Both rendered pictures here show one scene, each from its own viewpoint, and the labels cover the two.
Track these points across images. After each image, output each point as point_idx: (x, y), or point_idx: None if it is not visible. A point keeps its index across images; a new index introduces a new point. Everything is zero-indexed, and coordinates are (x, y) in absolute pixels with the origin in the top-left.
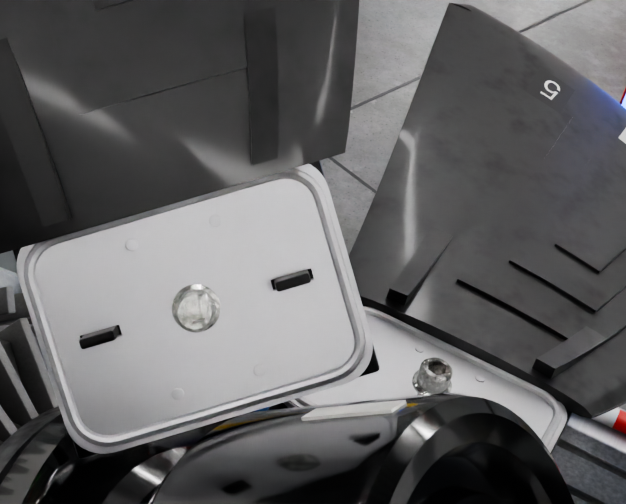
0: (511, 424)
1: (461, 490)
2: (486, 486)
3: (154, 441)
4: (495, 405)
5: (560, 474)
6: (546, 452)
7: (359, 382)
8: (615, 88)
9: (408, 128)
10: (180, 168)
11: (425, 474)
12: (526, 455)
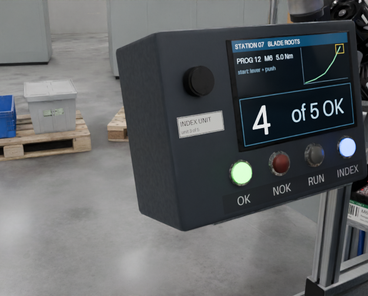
0: (361, 2)
1: (354, 4)
2: (357, 9)
3: None
4: (363, 0)
5: (358, 11)
6: (360, 8)
7: None
8: None
9: None
10: None
11: (355, 2)
12: (359, 6)
